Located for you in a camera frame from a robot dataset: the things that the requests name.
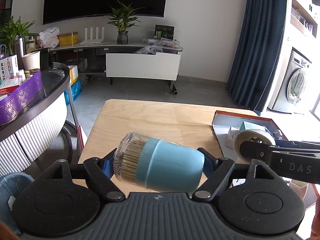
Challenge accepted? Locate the orange shallow box tray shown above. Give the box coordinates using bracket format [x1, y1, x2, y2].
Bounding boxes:
[212, 111, 287, 164]

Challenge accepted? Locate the round side table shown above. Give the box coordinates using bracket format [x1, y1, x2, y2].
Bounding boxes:
[1, 62, 86, 175]

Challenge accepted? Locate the black rolled mat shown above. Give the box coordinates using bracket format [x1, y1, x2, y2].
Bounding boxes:
[171, 85, 178, 95]

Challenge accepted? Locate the black display box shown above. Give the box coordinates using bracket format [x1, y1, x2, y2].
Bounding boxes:
[154, 24, 175, 40]

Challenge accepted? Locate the wall shelf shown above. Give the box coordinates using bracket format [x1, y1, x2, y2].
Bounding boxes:
[290, 0, 319, 38]

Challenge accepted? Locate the white yellow carton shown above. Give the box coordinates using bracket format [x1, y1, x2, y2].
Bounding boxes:
[68, 65, 79, 85]

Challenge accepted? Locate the yellow box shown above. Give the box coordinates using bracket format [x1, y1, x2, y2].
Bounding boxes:
[59, 31, 78, 47]

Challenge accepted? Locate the white paper cup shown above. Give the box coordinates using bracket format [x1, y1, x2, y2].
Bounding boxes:
[22, 51, 40, 70]

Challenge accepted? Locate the dark blue curtain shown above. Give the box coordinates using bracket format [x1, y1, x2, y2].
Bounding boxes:
[226, 0, 287, 114]

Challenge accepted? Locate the silver washing machine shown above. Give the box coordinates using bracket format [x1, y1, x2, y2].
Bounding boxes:
[268, 48, 312, 114]

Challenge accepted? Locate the blue toothpick holder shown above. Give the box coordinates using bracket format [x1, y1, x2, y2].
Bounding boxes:
[113, 132, 204, 193]

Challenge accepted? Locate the potted green plant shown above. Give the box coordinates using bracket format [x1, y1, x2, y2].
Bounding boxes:
[107, 1, 141, 44]

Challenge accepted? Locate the teal medicine box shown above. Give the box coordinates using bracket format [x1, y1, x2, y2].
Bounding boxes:
[239, 121, 266, 132]

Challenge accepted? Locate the white plug device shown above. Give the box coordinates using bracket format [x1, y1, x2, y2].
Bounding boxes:
[233, 129, 276, 157]

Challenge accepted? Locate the right hand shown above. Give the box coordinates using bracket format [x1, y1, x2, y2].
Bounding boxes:
[310, 197, 320, 239]

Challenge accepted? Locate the left green plant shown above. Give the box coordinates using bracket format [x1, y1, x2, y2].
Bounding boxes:
[1, 16, 39, 55]

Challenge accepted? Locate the white plastic bag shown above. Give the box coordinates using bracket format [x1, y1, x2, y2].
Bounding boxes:
[37, 27, 60, 48]

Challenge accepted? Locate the small white box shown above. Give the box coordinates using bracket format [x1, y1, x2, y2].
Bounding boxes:
[225, 126, 240, 149]

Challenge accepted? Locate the blue plastic bag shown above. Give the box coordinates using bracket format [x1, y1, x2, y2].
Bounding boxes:
[64, 79, 82, 106]

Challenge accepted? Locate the white tv cabinet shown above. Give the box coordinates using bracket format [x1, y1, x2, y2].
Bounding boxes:
[50, 42, 183, 94]

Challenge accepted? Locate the white router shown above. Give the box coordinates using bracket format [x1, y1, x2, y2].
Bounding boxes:
[80, 27, 105, 44]

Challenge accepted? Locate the purple box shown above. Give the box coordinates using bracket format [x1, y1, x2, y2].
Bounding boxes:
[1, 72, 43, 126]

